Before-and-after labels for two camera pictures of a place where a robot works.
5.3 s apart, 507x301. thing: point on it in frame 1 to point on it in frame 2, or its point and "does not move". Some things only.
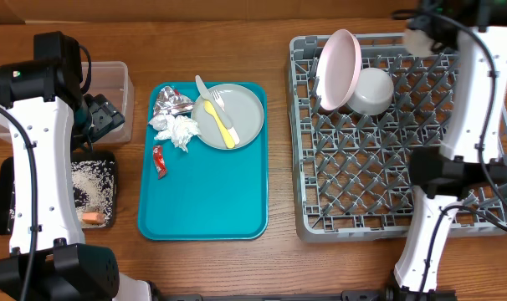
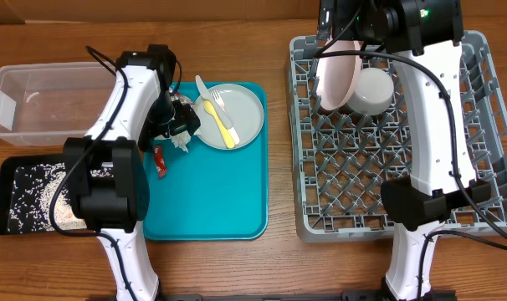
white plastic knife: (206, 94) does not move
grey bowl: (373, 92) does not move
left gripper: (105, 115) to (186, 118)
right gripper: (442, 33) to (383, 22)
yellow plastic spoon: (229, 140) does not move
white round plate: (339, 69) does not move
